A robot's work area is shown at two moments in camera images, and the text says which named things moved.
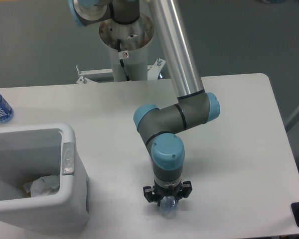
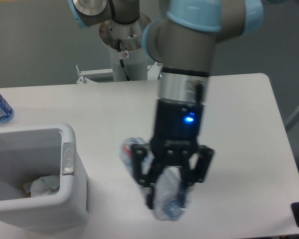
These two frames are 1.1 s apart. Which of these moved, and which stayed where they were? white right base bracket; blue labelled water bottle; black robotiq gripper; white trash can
Moved: black robotiq gripper
Stayed: white trash can; blue labelled water bottle; white right base bracket
